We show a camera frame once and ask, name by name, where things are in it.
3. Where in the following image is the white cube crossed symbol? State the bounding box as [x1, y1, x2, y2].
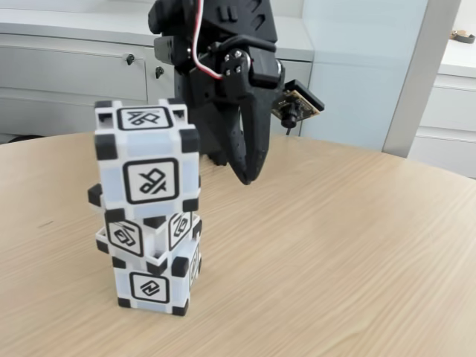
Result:
[93, 98, 202, 219]

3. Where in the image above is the white cube nested diamond symbol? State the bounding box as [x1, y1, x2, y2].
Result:
[87, 183, 204, 276]

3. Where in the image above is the long white cabinet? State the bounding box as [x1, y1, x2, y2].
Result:
[0, 20, 313, 144]

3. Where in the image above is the white cube zigzag symbol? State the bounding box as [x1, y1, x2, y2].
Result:
[111, 241, 203, 317]

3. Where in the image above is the white drawer cabinet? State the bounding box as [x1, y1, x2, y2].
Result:
[411, 35, 476, 176]

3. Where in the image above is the brown green band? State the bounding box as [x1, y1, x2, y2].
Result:
[451, 29, 475, 44]

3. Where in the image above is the camera module on black bracket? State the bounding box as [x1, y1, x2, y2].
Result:
[270, 78, 325, 127]

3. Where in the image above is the grey metal frame post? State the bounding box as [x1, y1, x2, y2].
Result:
[381, 0, 463, 156]

